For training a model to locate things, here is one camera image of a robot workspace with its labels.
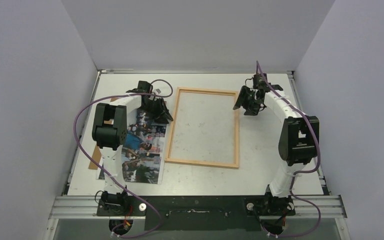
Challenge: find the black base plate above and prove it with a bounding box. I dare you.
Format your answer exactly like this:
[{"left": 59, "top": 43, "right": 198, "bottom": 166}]
[{"left": 96, "top": 194, "right": 296, "bottom": 235}]

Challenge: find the aluminium rail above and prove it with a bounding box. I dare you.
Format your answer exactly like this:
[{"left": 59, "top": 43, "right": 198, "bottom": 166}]
[{"left": 49, "top": 195, "right": 347, "bottom": 220}]

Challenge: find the wooden picture frame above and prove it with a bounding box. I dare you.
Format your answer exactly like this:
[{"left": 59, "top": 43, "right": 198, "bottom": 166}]
[{"left": 165, "top": 87, "right": 240, "bottom": 169}]

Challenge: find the brown cardboard backing board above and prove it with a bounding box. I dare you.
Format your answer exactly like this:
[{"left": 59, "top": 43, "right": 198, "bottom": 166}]
[{"left": 91, "top": 103, "right": 126, "bottom": 164}]

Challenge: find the colour photo print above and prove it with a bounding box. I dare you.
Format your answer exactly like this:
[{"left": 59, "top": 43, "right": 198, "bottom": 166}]
[{"left": 95, "top": 109, "right": 168, "bottom": 185}]

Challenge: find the clear plastic sheet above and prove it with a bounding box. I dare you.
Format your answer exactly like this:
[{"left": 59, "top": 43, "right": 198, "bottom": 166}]
[{"left": 170, "top": 92, "right": 236, "bottom": 164}]

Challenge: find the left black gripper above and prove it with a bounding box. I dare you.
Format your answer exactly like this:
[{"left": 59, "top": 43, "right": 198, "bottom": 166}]
[{"left": 140, "top": 98, "right": 173, "bottom": 124}]

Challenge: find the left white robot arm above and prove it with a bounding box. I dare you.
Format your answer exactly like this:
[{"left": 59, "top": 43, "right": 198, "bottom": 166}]
[{"left": 91, "top": 80, "right": 173, "bottom": 216}]

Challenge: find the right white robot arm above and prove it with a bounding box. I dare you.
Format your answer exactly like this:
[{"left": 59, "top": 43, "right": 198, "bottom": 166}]
[{"left": 233, "top": 73, "right": 320, "bottom": 216}]

